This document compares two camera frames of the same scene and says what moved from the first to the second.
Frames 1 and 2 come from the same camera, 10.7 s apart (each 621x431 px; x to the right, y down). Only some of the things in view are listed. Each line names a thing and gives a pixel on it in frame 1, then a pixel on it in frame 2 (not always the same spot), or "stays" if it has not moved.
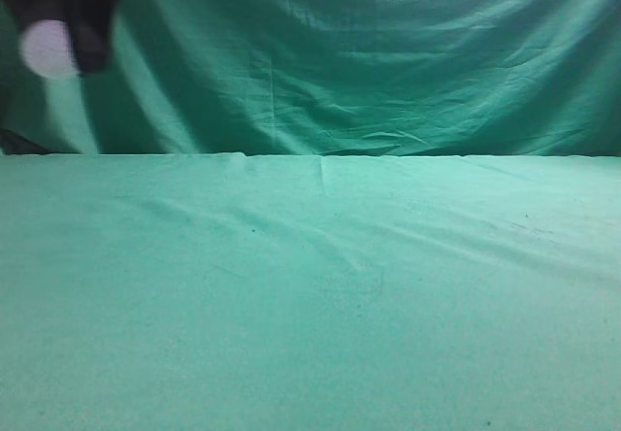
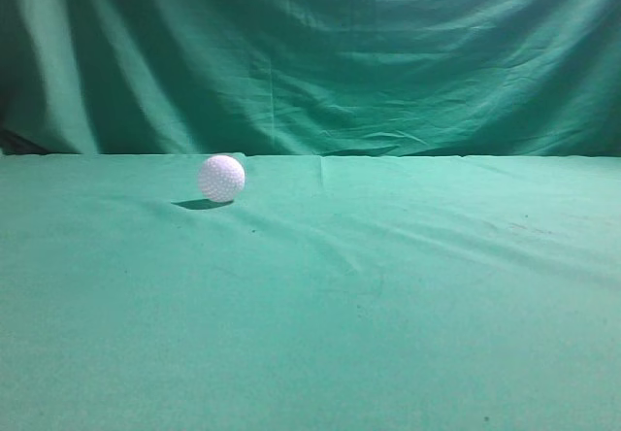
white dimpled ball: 46,48 -> 221,178
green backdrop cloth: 336,60 stays
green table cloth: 238,291 stays
